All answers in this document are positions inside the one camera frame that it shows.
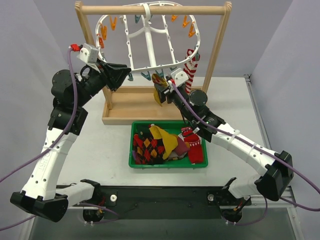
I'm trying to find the teal clothespin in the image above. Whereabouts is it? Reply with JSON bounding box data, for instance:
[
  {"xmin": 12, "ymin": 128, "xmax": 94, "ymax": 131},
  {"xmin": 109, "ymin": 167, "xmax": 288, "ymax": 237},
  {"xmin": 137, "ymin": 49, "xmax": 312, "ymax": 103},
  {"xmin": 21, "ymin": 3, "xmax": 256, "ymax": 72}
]
[
  {"xmin": 155, "ymin": 70, "xmax": 165, "ymax": 79},
  {"xmin": 140, "ymin": 71, "xmax": 152, "ymax": 81},
  {"xmin": 134, "ymin": 14, "xmax": 141, "ymax": 24},
  {"xmin": 128, "ymin": 73, "xmax": 134, "ymax": 82},
  {"xmin": 194, "ymin": 52, "xmax": 200, "ymax": 61}
]

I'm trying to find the red white striped sock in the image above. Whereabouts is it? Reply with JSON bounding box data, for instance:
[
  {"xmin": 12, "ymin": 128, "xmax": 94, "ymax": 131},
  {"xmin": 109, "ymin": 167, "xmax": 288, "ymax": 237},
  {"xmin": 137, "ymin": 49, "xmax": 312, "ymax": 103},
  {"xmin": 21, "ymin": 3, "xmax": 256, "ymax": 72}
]
[{"xmin": 183, "ymin": 55, "xmax": 199, "ymax": 94}]

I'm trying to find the white round clip hanger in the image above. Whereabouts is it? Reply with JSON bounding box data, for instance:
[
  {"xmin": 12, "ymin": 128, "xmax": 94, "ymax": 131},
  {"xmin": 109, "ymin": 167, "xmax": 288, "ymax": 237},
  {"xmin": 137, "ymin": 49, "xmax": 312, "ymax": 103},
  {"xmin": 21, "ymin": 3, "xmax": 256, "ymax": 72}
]
[{"xmin": 94, "ymin": 0, "xmax": 202, "ymax": 75}]

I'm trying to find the yellow bear sock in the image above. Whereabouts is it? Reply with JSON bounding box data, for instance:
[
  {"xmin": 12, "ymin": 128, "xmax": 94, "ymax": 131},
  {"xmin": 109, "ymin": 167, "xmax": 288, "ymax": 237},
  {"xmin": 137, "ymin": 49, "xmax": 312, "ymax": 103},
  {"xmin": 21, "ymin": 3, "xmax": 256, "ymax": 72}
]
[
  {"xmin": 149, "ymin": 125, "xmax": 178, "ymax": 160},
  {"xmin": 151, "ymin": 73, "xmax": 168, "ymax": 107}
]

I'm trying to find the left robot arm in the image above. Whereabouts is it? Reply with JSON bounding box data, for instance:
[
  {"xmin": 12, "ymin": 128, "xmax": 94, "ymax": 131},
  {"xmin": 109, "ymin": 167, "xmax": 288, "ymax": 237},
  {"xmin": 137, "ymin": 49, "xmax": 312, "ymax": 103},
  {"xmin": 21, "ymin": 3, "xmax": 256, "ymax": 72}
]
[{"xmin": 10, "ymin": 60, "xmax": 131, "ymax": 222}]

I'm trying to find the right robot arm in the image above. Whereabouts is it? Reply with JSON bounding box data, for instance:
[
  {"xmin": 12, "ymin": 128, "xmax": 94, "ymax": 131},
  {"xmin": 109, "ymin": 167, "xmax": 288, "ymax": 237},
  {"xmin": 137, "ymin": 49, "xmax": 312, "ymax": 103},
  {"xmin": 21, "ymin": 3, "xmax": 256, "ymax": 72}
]
[{"xmin": 154, "ymin": 79, "xmax": 294, "ymax": 204}]

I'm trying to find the wooden hanger stand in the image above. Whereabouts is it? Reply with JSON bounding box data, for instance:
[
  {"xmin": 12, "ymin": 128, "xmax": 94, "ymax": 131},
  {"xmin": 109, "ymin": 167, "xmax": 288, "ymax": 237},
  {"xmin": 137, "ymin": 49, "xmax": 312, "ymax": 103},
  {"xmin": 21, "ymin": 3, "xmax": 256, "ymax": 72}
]
[{"xmin": 74, "ymin": 1, "xmax": 232, "ymax": 125}]

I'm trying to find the green plastic bin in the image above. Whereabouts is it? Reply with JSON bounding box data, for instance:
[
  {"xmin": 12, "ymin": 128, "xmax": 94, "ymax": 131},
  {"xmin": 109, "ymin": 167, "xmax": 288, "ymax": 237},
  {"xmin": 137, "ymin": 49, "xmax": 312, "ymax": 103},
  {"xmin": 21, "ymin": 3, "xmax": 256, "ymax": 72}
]
[{"xmin": 128, "ymin": 120, "xmax": 208, "ymax": 169}]

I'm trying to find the orange clothespin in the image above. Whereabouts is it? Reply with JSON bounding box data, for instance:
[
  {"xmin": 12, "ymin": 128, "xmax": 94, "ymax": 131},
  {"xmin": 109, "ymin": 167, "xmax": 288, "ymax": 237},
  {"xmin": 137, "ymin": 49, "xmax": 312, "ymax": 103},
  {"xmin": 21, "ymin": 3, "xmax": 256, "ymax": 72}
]
[
  {"xmin": 188, "ymin": 22, "xmax": 196, "ymax": 38},
  {"xmin": 98, "ymin": 37, "xmax": 105, "ymax": 49},
  {"xmin": 171, "ymin": 14, "xmax": 178, "ymax": 22},
  {"xmin": 182, "ymin": 15, "xmax": 191, "ymax": 28},
  {"xmin": 109, "ymin": 15, "xmax": 118, "ymax": 31},
  {"xmin": 100, "ymin": 23, "xmax": 108, "ymax": 41}
]

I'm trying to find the pink sock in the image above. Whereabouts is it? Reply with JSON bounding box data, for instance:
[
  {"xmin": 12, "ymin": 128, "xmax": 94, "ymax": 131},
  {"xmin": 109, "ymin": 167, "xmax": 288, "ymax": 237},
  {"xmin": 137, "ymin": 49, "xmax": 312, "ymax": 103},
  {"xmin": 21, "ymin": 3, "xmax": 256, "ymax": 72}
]
[{"xmin": 173, "ymin": 136, "xmax": 190, "ymax": 157}]

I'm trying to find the black red argyle sock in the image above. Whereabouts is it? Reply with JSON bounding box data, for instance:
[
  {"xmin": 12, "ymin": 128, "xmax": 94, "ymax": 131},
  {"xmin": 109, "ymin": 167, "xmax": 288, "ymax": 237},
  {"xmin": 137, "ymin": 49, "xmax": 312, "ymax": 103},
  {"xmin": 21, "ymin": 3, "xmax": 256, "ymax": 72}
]
[{"xmin": 132, "ymin": 133, "xmax": 165, "ymax": 165}]

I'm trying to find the red sock with white pattern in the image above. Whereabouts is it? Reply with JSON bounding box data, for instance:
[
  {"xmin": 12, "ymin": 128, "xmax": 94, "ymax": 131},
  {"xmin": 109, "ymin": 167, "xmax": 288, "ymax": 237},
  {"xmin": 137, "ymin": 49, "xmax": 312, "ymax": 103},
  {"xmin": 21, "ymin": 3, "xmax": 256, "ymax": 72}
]
[{"xmin": 181, "ymin": 126, "xmax": 204, "ymax": 164}]

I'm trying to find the purple sock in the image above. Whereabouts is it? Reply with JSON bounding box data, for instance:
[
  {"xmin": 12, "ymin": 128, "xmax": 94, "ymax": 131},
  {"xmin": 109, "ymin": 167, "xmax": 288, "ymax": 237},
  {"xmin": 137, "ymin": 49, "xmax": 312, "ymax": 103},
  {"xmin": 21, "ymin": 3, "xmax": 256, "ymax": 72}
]
[{"xmin": 132, "ymin": 152, "xmax": 139, "ymax": 162}]

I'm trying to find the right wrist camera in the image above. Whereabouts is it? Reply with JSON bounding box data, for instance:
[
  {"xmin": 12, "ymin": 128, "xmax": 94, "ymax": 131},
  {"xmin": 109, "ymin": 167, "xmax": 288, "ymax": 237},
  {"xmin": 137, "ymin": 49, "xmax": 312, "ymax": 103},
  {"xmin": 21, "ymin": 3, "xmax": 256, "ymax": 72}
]
[{"xmin": 169, "ymin": 68, "xmax": 189, "ymax": 87}]

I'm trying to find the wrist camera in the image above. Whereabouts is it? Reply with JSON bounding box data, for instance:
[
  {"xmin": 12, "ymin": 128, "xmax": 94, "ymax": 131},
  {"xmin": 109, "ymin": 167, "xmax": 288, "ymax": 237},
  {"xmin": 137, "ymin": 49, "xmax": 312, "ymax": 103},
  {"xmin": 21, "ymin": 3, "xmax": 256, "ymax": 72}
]
[
  {"xmin": 169, "ymin": 68, "xmax": 189, "ymax": 87},
  {"xmin": 70, "ymin": 43, "xmax": 99, "ymax": 64}
]

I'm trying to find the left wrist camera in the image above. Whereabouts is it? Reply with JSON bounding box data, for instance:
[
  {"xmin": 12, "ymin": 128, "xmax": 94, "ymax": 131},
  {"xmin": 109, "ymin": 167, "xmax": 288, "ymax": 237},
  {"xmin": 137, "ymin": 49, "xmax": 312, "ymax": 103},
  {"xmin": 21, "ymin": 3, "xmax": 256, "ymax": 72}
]
[{"xmin": 70, "ymin": 43, "xmax": 99, "ymax": 64}]

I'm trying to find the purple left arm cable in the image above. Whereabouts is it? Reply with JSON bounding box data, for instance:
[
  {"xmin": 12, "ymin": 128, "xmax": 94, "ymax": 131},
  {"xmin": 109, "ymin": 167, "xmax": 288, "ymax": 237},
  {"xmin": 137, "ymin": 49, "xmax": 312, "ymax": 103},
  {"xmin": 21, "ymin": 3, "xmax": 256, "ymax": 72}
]
[{"xmin": 0, "ymin": 48, "xmax": 121, "ymax": 231}]

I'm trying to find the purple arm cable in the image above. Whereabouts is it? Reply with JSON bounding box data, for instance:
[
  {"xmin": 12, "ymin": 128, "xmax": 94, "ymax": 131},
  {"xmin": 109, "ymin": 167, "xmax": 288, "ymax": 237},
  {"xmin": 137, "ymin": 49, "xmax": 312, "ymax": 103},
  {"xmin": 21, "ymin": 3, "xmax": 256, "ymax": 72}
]
[
  {"xmin": 0, "ymin": 48, "xmax": 121, "ymax": 231},
  {"xmin": 170, "ymin": 83, "xmax": 320, "ymax": 227}
]

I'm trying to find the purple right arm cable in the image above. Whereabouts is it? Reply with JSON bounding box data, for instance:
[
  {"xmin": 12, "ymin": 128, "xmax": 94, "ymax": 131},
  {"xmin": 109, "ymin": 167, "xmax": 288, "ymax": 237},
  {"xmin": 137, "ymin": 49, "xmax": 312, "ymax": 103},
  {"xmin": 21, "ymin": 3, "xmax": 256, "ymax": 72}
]
[{"xmin": 170, "ymin": 83, "xmax": 320, "ymax": 227}]

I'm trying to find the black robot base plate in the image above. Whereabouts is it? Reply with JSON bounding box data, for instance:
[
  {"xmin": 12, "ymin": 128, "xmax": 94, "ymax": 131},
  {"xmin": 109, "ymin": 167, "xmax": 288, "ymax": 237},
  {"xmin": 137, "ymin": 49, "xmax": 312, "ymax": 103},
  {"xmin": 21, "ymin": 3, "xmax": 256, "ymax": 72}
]
[{"xmin": 81, "ymin": 186, "xmax": 244, "ymax": 223}]

